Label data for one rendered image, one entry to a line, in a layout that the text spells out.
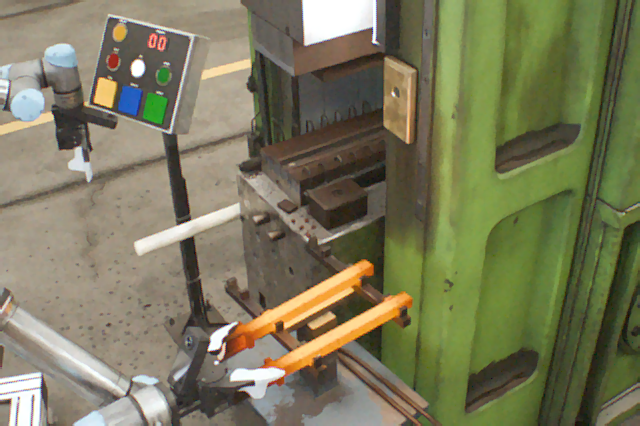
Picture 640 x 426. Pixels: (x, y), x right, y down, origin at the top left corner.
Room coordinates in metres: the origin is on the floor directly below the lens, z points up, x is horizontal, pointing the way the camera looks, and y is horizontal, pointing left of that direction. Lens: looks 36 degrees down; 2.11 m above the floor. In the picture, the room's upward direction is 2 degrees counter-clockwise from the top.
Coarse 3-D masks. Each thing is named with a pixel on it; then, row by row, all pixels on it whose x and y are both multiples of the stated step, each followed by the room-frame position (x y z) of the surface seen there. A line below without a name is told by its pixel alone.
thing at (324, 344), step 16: (384, 304) 1.20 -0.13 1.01; (400, 304) 1.19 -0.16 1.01; (352, 320) 1.15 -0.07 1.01; (368, 320) 1.15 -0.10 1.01; (384, 320) 1.17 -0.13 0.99; (320, 336) 1.11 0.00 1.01; (336, 336) 1.11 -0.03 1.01; (352, 336) 1.12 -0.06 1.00; (304, 352) 1.07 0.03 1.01; (320, 352) 1.08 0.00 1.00; (288, 368) 1.04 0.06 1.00; (272, 384) 1.02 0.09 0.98; (240, 400) 0.98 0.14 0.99
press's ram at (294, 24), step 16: (256, 0) 1.80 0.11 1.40; (272, 0) 1.73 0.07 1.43; (288, 0) 1.67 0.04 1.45; (304, 0) 1.62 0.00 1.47; (320, 0) 1.64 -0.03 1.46; (336, 0) 1.66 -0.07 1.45; (352, 0) 1.68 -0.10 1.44; (368, 0) 1.70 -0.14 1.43; (272, 16) 1.73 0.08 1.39; (288, 16) 1.67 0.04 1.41; (304, 16) 1.62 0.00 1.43; (320, 16) 1.64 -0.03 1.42; (336, 16) 1.66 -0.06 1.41; (352, 16) 1.68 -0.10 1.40; (368, 16) 1.70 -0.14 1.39; (288, 32) 1.69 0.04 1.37; (304, 32) 1.62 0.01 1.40; (320, 32) 1.64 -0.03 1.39; (336, 32) 1.66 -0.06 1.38
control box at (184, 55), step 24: (120, 24) 2.23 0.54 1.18; (144, 24) 2.18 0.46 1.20; (120, 48) 2.19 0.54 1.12; (144, 48) 2.14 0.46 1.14; (168, 48) 2.10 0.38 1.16; (192, 48) 2.07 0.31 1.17; (96, 72) 2.19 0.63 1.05; (120, 72) 2.15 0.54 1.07; (144, 72) 2.10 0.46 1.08; (192, 72) 2.06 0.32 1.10; (144, 96) 2.07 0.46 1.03; (168, 96) 2.03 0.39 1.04; (192, 96) 2.05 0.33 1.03; (144, 120) 2.03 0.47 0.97; (168, 120) 1.99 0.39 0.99
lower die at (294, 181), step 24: (360, 120) 1.96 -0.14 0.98; (288, 144) 1.85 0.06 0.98; (312, 144) 1.83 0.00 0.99; (360, 144) 1.81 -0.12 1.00; (384, 144) 1.81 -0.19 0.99; (264, 168) 1.82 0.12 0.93; (288, 168) 1.71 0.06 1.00; (312, 168) 1.71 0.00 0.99; (336, 168) 1.71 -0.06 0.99; (360, 168) 1.75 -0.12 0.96; (288, 192) 1.71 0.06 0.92
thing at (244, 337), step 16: (352, 272) 1.30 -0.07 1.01; (368, 272) 1.31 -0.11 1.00; (320, 288) 1.25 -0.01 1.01; (336, 288) 1.26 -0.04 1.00; (288, 304) 1.21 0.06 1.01; (304, 304) 1.21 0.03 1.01; (256, 320) 1.16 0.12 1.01; (272, 320) 1.16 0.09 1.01; (288, 320) 1.18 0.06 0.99; (240, 336) 1.12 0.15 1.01; (256, 336) 1.14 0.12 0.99
